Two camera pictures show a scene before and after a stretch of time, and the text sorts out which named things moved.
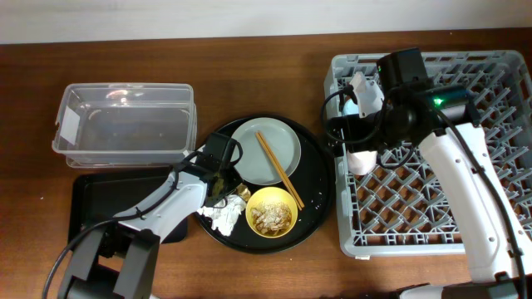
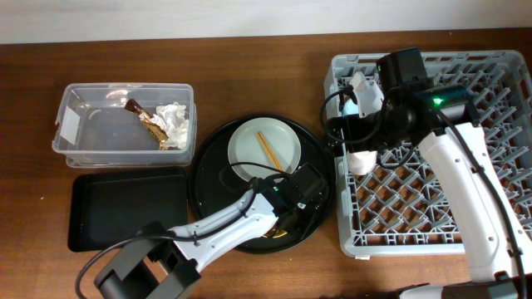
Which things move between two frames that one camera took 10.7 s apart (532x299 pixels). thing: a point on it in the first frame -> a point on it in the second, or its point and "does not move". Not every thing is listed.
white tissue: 223,219 -> 174,120
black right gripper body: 365,134 does not move
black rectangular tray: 97,197 does not move
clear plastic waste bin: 125,124 does not move
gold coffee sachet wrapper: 243,191 -> 155,130
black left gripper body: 233,179 -> 303,223
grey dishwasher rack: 404,210 does not move
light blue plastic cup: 350,108 does not move
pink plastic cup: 362,162 does not move
